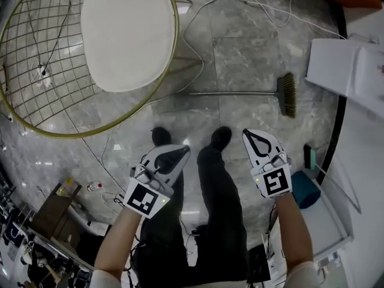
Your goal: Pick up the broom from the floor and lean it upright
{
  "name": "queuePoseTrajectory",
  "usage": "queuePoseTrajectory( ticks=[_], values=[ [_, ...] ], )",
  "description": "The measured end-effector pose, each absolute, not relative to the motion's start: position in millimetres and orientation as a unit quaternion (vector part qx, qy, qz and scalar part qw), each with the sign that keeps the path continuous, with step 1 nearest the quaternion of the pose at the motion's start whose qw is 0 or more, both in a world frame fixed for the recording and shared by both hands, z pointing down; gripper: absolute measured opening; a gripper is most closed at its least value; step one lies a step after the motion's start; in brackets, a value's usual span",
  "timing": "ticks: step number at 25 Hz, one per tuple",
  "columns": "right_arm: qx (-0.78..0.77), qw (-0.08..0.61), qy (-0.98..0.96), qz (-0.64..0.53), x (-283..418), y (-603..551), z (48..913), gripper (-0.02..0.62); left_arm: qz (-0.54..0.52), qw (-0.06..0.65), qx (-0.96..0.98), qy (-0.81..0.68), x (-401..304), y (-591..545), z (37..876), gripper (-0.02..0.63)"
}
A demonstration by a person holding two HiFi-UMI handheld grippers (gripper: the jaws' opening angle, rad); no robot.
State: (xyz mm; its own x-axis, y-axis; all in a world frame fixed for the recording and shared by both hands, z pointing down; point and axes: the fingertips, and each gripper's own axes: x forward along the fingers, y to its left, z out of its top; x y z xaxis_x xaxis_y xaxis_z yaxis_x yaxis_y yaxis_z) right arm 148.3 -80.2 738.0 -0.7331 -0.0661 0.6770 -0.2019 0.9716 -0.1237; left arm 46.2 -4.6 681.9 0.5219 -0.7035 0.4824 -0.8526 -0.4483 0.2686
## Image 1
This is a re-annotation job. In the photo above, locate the white round seat cushion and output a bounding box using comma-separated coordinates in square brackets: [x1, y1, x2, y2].
[80, 0, 177, 94]

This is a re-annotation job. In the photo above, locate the person's right forearm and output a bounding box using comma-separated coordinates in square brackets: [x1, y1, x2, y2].
[273, 194, 314, 267]

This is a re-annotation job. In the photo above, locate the cluttered dark workbench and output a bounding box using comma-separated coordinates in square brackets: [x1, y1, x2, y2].
[0, 163, 94, 288]

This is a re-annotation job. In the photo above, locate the thin black cable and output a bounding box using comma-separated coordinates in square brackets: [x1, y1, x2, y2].
[21, 0, 74, 71]

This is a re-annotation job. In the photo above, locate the person's left forearm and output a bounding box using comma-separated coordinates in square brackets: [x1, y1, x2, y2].
[93, 206, 143, 274]

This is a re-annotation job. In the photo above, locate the white table with black edge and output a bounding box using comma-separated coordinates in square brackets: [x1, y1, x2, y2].
[315, 0, 384, 288]

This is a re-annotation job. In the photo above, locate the person's black right shoe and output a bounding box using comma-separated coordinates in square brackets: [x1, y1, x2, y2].
[210, 125, 233, 151]

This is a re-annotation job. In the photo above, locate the gold wire chair frame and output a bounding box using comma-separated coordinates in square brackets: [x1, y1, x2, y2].
[0, 0, 205, 140]

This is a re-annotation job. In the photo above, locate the yellow capped bottle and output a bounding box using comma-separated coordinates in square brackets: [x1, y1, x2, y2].
[59, 177, 75, 197]

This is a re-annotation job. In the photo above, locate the person's left leg in black trousers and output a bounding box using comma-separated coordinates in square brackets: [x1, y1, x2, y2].
[130, 144, 188, 288]

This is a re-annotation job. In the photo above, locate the thin metal wire hanger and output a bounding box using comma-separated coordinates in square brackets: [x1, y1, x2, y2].
[314, 163, 363, 214]

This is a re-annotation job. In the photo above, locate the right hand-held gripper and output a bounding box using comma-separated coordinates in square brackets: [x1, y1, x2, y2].
[241, 128, 293, 199]

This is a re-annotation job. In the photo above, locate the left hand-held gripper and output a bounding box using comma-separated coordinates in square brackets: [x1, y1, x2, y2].
[122, 144, 191, 220]

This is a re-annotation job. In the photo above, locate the white plug adapter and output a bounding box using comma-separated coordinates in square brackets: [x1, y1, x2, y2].
[37, 64, 54, 89]

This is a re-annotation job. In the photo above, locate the teal fabric roll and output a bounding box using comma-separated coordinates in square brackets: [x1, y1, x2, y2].
[290, 170, 322, 210]

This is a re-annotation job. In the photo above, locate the white power cable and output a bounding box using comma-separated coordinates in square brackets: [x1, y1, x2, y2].
[100, 0, 226, 195]
[241, 0, 347, 40]

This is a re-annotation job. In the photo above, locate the white cardboard box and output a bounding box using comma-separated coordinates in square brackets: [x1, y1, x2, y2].
[305, 33, 384, 115]

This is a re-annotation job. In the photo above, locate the brown wooden stool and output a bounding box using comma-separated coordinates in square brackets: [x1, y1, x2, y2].
[29, 182, 83, 243]

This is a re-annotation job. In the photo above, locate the person's leg in black trousers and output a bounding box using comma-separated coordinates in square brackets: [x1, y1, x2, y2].
[196, 145, 250, 284]
[130, 144, 188, 288]

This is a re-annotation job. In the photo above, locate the person's black left shoe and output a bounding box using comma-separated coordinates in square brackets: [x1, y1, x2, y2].
[151, 126, 173, 147]

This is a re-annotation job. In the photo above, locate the person's black shoe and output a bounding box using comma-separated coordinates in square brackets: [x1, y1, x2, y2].
[151, 126, 173, 147]
[210, 125, 233, 151]

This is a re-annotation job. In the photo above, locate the person's right leg in black trousers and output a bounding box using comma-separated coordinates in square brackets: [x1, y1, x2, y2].
[196, 145, 250, 284]

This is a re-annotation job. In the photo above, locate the black and teal brush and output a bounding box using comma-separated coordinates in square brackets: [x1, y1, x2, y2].
[302, 143, 318, 171]

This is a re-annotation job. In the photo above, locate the grey bristle broom with metal handle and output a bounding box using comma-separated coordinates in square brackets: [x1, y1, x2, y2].
[188, 71, 298, 119]

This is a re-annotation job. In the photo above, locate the white shallow tray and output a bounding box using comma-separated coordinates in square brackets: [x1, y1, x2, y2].
[261, 177, 355, 262]

